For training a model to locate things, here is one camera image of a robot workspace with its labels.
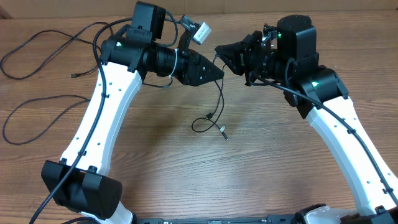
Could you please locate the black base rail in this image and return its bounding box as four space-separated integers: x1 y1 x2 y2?
77 203 398 224

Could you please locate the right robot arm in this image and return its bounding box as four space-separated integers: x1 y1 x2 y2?
215 14 397 223

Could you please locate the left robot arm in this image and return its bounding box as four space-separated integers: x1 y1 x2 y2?
41 2 224 223

